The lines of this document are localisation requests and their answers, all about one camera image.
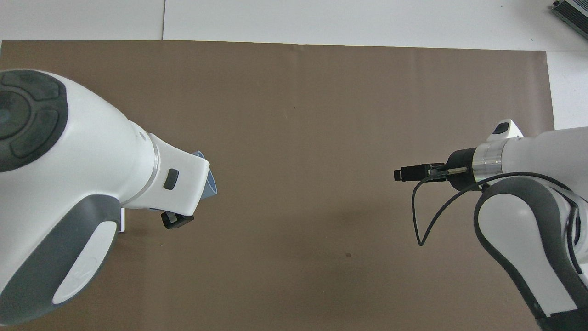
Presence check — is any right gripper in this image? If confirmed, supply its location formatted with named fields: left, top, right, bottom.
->
left=428, top=148, right=479, bottom=192

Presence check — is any blue cup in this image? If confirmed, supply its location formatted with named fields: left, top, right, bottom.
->
left=192, top=150, right=221, bottom=200

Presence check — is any grey metal device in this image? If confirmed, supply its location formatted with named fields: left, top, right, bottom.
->
left=551, top=0, right=588, bottom=28

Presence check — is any black cable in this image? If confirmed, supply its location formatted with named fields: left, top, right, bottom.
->
left=412, top=172, right=576, bottom=247

